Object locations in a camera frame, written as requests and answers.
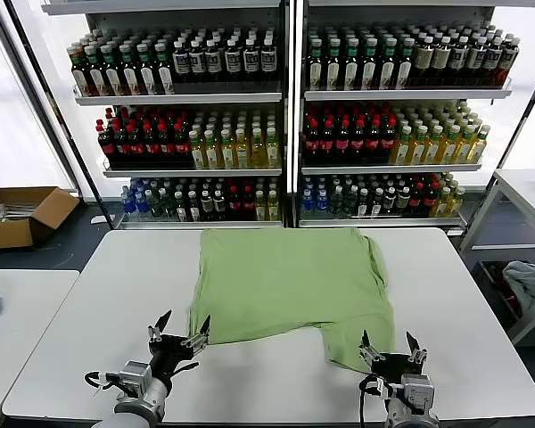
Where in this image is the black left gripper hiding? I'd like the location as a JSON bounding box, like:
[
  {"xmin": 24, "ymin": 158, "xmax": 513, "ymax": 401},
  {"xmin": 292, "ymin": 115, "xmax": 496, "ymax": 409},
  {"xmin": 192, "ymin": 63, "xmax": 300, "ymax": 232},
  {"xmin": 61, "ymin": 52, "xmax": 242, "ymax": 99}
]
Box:
[{"xmin": 147, "ymin": 310, "xmax": 212, "ymax": 380}]

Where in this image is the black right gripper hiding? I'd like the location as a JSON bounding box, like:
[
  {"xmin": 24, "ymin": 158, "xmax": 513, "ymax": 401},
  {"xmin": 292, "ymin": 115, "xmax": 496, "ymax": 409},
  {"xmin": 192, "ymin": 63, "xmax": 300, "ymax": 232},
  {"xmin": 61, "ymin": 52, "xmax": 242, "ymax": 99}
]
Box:
[{"xmin": 358, "ymin": 329, "xmax": 428, "ymax": 384}]

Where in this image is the light green t-shirt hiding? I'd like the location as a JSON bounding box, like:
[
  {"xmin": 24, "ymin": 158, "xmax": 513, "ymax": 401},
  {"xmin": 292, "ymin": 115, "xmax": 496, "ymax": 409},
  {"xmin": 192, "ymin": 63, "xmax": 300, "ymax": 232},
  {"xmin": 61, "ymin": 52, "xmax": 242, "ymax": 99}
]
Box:
[{"xmin": 187, "ymin": 226, "xmax": 394, "ymax": 375}]

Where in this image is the white-cap dark drink bottle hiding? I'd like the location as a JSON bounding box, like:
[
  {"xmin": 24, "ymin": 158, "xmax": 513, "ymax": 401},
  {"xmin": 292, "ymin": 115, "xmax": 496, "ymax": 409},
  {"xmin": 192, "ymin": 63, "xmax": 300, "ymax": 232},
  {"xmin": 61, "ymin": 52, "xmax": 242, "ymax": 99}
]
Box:
[
  {"xmin": 199, "ymin": 190, "xmax": 214, "ymax": 222},
  {"xmin": 356, "ymin": 186, "xmax": 371, "ymax": 218},
  {"xmin": 186, "ymin": 190, "xmax": 201, "ymax": 222},
  {"xmin": 369, "ymin": 186, "xmax": 384, "ymax": 218},
  {"xmin": 173, "ymin": 190, "xmax": 188, "ymax": 222},
  {"xmin": 396, "ymin": 185, "xmax": 411, "ymax": 218},
  {"xmin": 212, "ymin": 189, "xmax": 227, "ymax": 222},
  {"xmin": 383, "ymin": 185, "xmax": 398, "ymax": 218}
]

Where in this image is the black storage bin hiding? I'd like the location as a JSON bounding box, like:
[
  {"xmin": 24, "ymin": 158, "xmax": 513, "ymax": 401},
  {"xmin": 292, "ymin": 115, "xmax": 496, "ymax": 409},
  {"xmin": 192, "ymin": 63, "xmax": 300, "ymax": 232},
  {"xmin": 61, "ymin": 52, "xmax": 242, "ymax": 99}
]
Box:
[{"xmin": 478, "ymin": 259, "xmax": 525, "ymax": 321}]

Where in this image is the red garment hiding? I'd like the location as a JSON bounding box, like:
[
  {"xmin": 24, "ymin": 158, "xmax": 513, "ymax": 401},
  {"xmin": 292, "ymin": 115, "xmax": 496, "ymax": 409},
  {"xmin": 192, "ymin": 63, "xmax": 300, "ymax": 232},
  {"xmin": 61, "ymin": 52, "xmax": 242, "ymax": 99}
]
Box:
[{"xmin": 494, "ymin": 267, "xmax": 521, "ymax": 313}]

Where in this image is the red-cap cola bottle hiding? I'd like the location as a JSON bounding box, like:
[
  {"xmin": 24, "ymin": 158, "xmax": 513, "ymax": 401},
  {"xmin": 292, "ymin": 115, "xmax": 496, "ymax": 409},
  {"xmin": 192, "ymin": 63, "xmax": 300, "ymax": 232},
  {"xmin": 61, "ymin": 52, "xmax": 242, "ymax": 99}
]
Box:
[
  {"xmin": 303, "ymin": 116, "xmax": 322, "ymax": 163},
  {"xmin": 142, "ymin": 122, "xmax": 160, "ymax": 164},
  {"xmin": 365, "ymin": 115, "xmax": 383, "ymax": 163},
  {"xmin": 319, "ymin": 116, "xmax": 337, "ymax": 163},
  {"xmin": 172, "ymin": 120, "xmax": 192, "ymax": 164},
  {"xmin": 127, "ymin": 122, "xmax": 144, "ymax": 164},
  {"xmin": 96, "ymin": 119, "xmax": 116, "ymax": 164},
  {"xmin": 334, "ymin": 116, "xmax": 352, "ymax": 163},
  {"xmin": 112, "ymin": 122, "xmax": 130, "ymax": 164},
  {"xmin": 241, "ymin": 185, "xmax": 257, "ymax": 221},
  {"xmin": 157, "ymin": 122, "xmax": 175, "ymax": 164},
  {"xmin": 422, "ymin": 180, "xmax": 438, "ymax": 218},
  {"xmin": 226, "ymin": 185, "xmax": 243, "ymax": 221},
  {"xmin": 409, "ymin": 181, "xmax": 424, "ymax": 218},
  {"xmin": 350, "ymin": 116, "xmax": 367, "ymax": 163},
  {"xmin": 380, "ymin": 115, "xmax": 398, "ymax": 163}
]

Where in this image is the grey-blue garment pile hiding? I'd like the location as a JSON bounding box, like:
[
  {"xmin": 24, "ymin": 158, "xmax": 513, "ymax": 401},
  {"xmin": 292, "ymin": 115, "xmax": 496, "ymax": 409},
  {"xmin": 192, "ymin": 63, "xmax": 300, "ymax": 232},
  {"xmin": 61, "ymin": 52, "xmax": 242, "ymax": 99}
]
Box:
[{"xmin": 501, "ymin": 259, "xmax": 535, "ymax": 322}]

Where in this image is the brown cardboard box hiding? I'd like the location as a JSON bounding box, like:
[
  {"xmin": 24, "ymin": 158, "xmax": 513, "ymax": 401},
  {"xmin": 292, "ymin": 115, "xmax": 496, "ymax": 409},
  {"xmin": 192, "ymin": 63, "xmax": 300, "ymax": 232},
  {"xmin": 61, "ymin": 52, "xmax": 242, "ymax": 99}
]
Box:
[{"xmin": 0, "ymin": 185, "xmax": 81, "ymax": 251}]

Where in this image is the silver rods bundle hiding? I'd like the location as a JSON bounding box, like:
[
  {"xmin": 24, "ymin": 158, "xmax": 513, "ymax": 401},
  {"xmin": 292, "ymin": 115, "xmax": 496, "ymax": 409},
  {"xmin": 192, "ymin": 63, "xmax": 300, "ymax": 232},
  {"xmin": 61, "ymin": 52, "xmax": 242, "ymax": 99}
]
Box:
[{"xmin": 0, "ymin": 202, "xmax": 39, "ymax": 223}]

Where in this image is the white side table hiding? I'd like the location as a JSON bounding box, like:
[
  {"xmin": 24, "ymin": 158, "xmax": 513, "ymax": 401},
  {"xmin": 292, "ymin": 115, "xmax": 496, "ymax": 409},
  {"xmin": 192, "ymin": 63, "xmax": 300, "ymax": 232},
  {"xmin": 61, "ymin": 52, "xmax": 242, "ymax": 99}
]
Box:
[{"xmin": 457, "ymin": 168, "xmax": 535, "ymax": 347}]

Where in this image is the grey drinks shelf unit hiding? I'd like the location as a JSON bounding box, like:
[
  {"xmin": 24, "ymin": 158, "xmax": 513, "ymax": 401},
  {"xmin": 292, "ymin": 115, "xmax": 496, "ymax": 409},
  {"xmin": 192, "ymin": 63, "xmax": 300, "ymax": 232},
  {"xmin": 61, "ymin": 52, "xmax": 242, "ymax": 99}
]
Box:
[
  {"xmin": 39, "ymin": 0, "xmax": 298, "ymax": 231},
  {"xmin": 292, "ymin": 0, "xmax": 535, "ymax": 236}
]

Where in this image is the green-cap dark tea bottle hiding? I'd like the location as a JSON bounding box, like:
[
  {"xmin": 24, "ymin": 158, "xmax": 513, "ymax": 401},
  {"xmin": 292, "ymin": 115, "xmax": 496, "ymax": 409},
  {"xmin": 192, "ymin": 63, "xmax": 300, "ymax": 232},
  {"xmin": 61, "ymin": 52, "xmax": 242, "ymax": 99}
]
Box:
[
  {"xmin": 324, "ymin": 37, "xmax": 344, "ymax": 89},
  {"xmin": 306, "ymin": 37, "xmax": 325, "ymax": 89},
  {"xmin": 70, "ymin": 46, "xmax": 89, "ymax": 97},
  {"xmin": 85, "ymin": 44, "xmax": 106, "ymax": 96},
  {"xmin": 102, "ymin": 43, "xmax": 124, "ymax": 96},
  {"xmin": 119, "ymin": 42, "xmax": 141, "ymax": 95},
  {"xmin": 397, "ymin": 37, "xmax": 417, "ymax": 89},
  {"xmin": 380, "ymin": 37, "xmax": 399, "ymax": 89},
  {"xmin": 137, "ymin": 41, "xmax": 159, "ymax": 95},
  {"xmin": 154, "ymin": 39, "xmax": 176, "ymax": 95},
  {"xmin": 361, "ymin": 37, "xmax": 382, "ymax": 89},
  {"xmin": 342, "ymin": 37, "xmax": 363, "ymax": 89}
]

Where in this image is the blue-label dark drink bottle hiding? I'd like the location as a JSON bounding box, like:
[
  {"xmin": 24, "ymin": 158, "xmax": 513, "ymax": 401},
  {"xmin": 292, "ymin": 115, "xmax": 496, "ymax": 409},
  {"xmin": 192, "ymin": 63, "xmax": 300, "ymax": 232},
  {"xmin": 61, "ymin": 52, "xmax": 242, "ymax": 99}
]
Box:
[
  {"xmin": 468, "ymin": 36, "xmax": 488, "ymax": 86},
  {"xmin": 500, "ymin": 35, "xmax": 521, "ymax": 85},
  {"xmin": 204, "ymin": 37, "xmax": 225, "ymax": 83},
  {"xmin": 485, "ymin": 36, "xmax": 504, "ymax": 86},
  {"xmin": 224, "ymin": 37, "xmax": 243, "ymax": 83},
  {"xmin": 242, "ymin": 37, "xmax": 261, "ymax": 83},
  {"xmin": 188, "ymin": 37, "xmax": 208, "ymax": 83},
  {"xmin": 172, "ymin": 38, "xmax": 191, "ymax": 84},
  {"xmin": 451, "ymin": 36, "xmax": 471, "ymax": 86},
  {"xmin": 259, "ymin": 37, "xmax": 279, "ymax": 83}
]

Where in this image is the black window mullion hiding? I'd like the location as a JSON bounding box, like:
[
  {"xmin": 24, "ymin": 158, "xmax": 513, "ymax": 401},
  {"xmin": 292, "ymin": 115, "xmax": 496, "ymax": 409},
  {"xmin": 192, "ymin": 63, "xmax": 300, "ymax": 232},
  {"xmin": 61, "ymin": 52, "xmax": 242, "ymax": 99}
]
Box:
[
  {"xmin": 2, "ymin": 0, "xmax": 107, "ymax": 229},
  {"xmin": 485, "ymin": 55, "xmax": 535, "ymax": 179}
]

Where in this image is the beige-label dark drink bottle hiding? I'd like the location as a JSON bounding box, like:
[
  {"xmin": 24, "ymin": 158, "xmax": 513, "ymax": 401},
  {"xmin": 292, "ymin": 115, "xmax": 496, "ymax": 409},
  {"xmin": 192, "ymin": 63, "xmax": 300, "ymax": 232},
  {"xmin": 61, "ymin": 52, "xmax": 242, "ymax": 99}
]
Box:
[
  {"xmin": 432, "ymin": 36, "xmax": 452, "ymax": 86},
  {"xmin": 416, "ymin": 36, "xmax": 434, "ymax": 86}
]

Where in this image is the right wrist cable connector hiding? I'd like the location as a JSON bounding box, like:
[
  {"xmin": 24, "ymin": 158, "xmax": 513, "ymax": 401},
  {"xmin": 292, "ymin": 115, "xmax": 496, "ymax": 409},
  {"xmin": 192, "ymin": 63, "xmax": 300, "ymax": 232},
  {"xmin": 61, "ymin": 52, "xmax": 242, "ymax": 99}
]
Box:
[{"xmin": 358, "ymin": 373, "xmax": 390, "ymax": 397}]

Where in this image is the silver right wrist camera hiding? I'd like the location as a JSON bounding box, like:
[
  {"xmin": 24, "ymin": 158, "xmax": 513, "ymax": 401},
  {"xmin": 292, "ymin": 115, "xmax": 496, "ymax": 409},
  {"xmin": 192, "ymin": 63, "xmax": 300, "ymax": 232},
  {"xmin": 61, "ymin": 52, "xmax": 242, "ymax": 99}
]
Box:
[{"xmin": 399, "ymin": 373, "xmax": 435, "ymax": 406}]

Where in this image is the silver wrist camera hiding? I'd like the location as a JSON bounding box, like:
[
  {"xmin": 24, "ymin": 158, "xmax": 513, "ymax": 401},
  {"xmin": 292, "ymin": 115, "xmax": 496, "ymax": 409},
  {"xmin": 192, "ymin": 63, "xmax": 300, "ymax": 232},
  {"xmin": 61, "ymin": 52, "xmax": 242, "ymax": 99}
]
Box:
[
  {"xmin": 118, "ymin": 359, "xmax": 152, "ymax": 397},
  {"xmin": 399, "ymin": 373, "xmax": 435, "ymax": 406}
]

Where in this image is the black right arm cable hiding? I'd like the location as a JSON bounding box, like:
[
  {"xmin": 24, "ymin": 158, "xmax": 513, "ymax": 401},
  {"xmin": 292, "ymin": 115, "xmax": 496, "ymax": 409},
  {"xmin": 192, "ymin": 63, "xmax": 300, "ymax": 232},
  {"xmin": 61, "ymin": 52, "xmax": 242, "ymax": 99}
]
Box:
[{"xmin": 358, "ymin": 378, "xmax": 372, "ymax": 428}]

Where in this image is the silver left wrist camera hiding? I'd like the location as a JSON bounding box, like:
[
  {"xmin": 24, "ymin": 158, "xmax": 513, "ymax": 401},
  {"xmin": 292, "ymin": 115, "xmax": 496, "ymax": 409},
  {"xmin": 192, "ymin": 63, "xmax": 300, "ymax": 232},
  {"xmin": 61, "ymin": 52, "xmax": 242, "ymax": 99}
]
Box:
[{"xmin": 118, "ymin": 359, "xmax": 152, "ymax": 397}]

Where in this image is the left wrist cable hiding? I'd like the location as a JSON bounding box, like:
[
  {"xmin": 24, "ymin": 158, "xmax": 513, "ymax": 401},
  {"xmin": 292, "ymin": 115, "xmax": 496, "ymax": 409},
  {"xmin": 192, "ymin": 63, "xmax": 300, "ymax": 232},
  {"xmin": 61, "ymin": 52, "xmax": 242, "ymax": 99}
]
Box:
[{"xmin": 84, "ymin": 368, "xmax": 124, "ymax": 398}]

